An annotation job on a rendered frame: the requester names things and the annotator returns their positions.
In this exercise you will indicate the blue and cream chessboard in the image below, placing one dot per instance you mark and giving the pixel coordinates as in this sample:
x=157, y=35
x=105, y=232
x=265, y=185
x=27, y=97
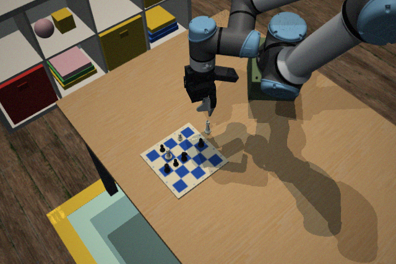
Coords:
x=201, y=162

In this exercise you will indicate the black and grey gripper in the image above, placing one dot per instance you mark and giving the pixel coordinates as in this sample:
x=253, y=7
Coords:
x=199, y=88

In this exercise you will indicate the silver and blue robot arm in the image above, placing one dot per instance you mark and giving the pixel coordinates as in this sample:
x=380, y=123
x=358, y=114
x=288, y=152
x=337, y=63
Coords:
x=284, y=70

